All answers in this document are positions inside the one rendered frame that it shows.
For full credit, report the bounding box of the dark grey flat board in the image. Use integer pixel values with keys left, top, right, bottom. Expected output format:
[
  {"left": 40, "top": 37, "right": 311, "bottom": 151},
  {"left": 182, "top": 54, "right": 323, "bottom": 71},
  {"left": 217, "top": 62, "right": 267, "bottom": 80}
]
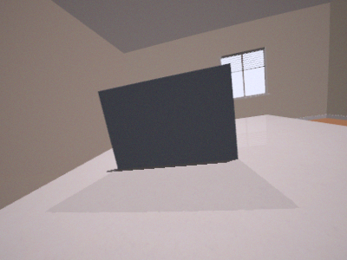
[{"left": 98, "top": 63, "right": 239, "bottom": 169}]

